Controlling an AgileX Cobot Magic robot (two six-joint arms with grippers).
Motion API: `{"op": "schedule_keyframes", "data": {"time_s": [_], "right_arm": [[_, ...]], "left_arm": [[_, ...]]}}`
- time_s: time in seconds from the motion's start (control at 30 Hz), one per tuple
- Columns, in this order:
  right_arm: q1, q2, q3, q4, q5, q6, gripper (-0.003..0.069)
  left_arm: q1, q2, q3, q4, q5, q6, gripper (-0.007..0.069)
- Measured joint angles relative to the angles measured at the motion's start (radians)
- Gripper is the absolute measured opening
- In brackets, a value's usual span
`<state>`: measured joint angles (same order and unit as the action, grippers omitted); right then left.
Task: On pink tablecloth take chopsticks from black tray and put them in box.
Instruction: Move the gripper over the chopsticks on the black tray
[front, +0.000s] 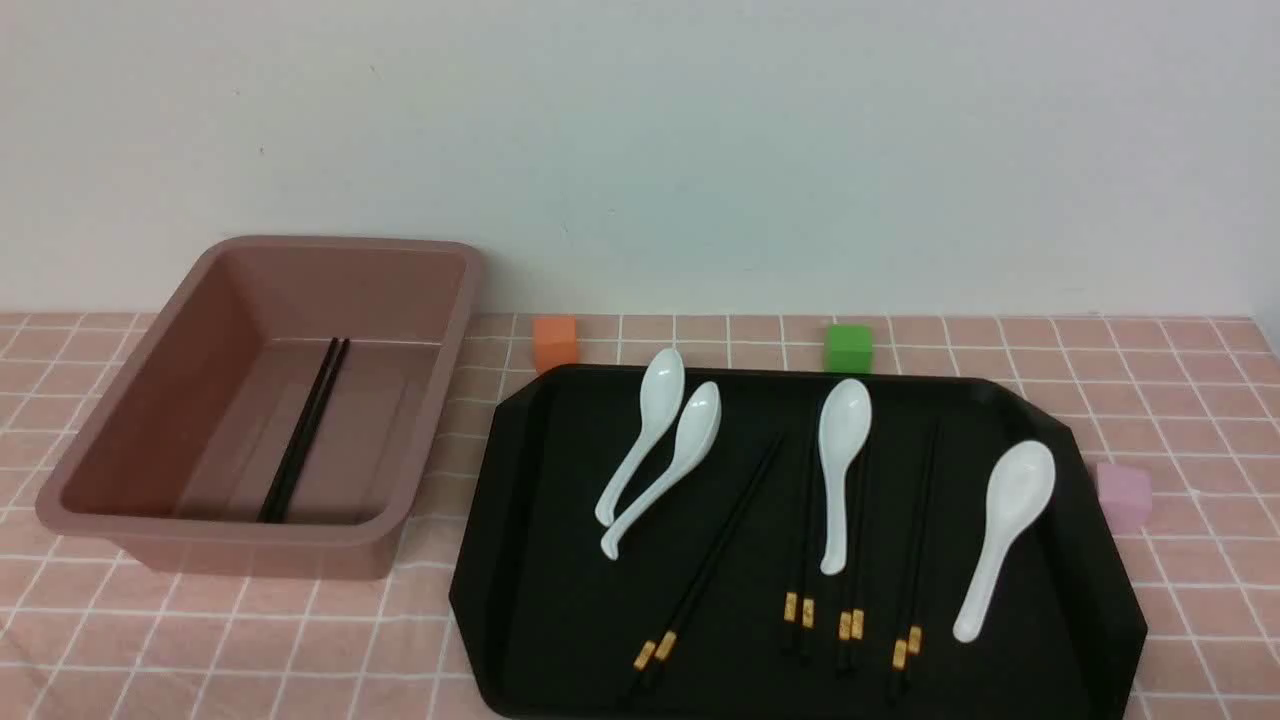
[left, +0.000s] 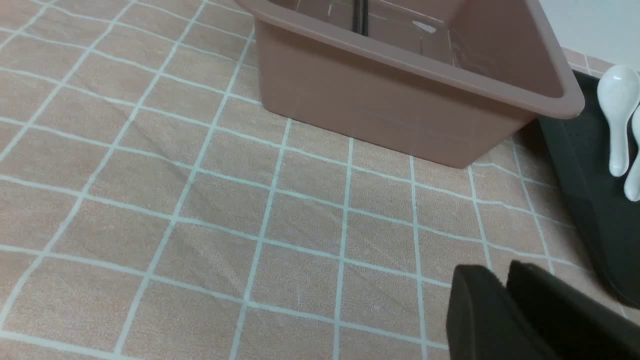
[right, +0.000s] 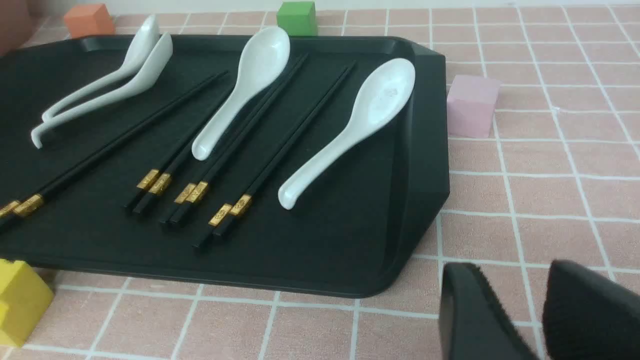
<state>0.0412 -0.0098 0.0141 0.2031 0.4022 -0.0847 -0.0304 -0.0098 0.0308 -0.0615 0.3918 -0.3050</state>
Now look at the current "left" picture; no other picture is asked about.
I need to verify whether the black tray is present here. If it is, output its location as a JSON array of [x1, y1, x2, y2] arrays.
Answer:
[[537, 71, 640, 309]]

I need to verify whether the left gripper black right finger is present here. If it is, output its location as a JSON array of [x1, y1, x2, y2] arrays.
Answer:
[[506, 260, 640, 360]]

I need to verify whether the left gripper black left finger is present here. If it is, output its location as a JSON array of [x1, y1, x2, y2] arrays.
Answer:
[[446, 265, 560, 360]]

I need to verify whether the white ceramic spoon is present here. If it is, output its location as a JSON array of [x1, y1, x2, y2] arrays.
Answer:
[[596, 64, 640, 178], [623, 105, 640, 202]]

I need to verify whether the pink checkered tablecloth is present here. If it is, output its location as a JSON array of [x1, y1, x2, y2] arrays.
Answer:
[[0, 0, 639, 360]]

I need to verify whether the pink plastic bin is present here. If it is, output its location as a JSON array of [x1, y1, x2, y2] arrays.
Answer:
[[238, 0, 585, 169]]

